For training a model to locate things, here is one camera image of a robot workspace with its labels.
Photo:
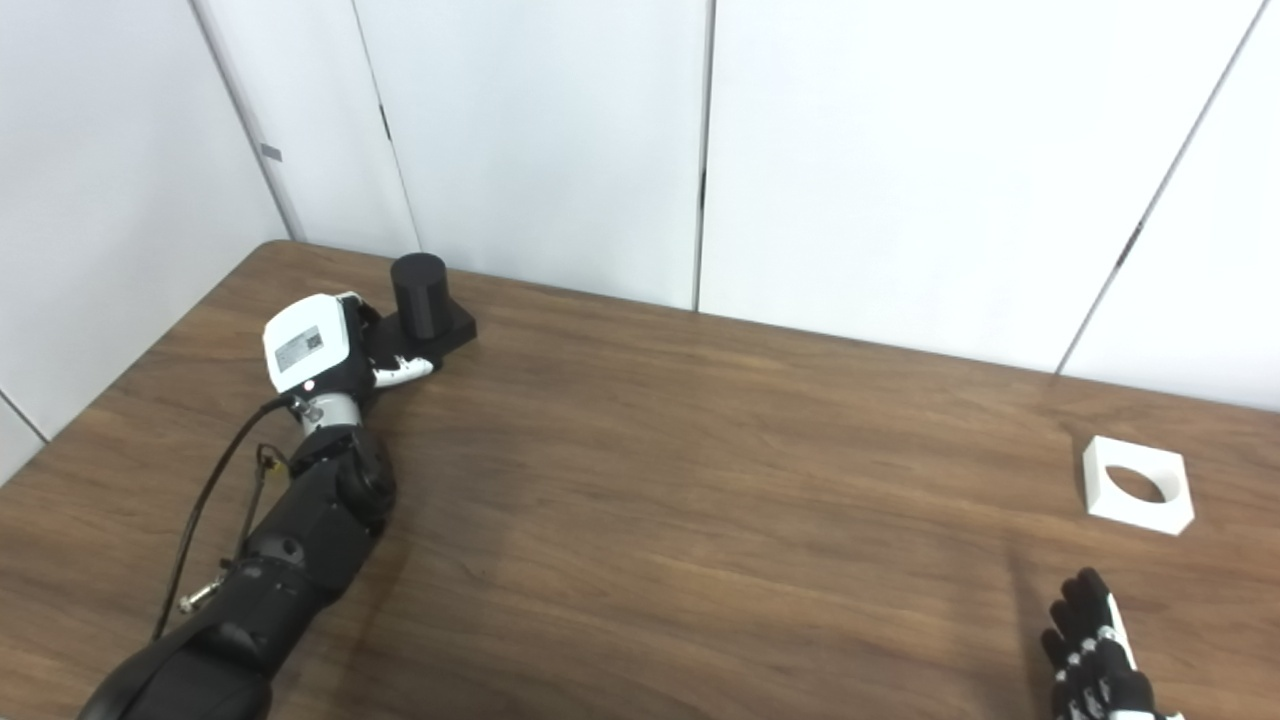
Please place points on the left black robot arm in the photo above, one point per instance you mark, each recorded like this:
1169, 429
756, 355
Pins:
290, 560

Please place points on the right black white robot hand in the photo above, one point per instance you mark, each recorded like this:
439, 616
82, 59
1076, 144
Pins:
1095, 670

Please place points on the white square piece with hole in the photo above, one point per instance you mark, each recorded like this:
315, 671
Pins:
1135, 512

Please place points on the black peg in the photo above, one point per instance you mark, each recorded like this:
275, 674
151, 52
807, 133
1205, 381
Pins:
420, 300

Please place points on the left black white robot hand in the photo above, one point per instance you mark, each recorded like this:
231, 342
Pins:
305, 345

